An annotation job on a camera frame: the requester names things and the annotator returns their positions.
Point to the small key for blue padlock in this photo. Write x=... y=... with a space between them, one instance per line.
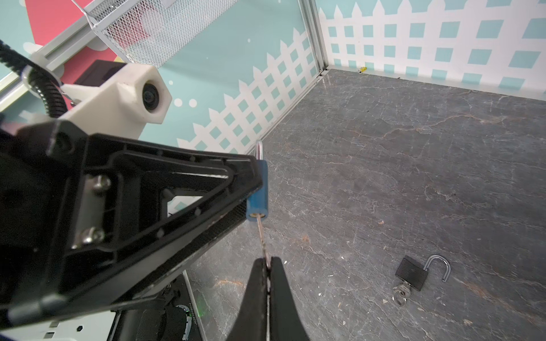
x=263 y=242

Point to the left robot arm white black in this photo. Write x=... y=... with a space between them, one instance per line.
x=38 y=85

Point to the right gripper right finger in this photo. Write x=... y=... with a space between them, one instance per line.
x=285 y=323

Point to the small blue padlock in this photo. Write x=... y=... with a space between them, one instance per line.
x=258 y=203

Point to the black padlock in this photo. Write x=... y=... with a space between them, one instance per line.
x=415 y=274

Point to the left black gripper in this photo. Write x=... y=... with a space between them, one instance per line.
x=86 y=217

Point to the silver key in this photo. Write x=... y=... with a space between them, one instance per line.
x=401 y=293

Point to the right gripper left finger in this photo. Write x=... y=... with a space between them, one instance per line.
x=251 y=321

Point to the white wire wall basket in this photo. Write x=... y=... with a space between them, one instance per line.
x=150 y=32

